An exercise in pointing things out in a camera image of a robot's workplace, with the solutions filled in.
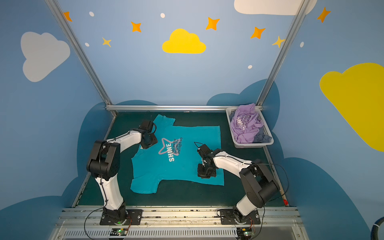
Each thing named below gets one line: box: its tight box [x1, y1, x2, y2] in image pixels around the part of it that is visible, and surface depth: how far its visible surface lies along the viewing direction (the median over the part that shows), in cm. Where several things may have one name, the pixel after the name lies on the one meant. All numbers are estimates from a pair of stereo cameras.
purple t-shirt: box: [230, 103, 264, 144], surface depth 103 cm
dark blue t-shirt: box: [252, 125, 272, 143], surface depth 103 cm
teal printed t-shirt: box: [130, 114, 225, 194], surface depth 98 cm
